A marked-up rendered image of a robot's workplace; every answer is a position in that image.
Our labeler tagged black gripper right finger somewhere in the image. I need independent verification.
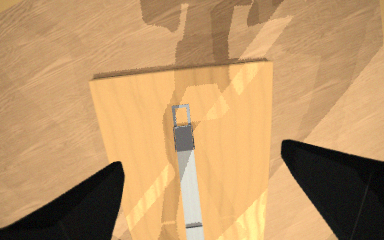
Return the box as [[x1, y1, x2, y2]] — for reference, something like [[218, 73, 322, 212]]
[[281, 139, 384, 240]]

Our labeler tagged light wooden board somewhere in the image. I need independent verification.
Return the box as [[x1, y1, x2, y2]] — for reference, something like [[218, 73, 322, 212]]
[[88, 60, 274, 240]]

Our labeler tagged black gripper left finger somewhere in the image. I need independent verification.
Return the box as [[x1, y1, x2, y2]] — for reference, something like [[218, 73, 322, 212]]
[[0, 161, 125, 240]]

